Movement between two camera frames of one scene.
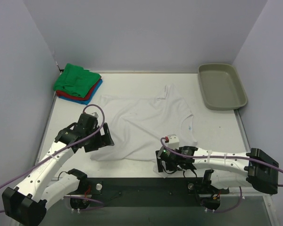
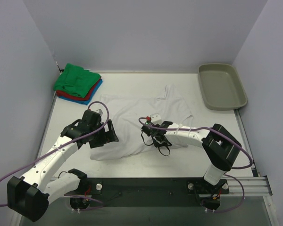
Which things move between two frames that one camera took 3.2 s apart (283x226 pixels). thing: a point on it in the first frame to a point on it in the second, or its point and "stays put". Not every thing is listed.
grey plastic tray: (221, 88) stays put
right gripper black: (160, 163) to (158, 138)
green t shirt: (76, 79) stays put
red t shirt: (72, 96) stays put
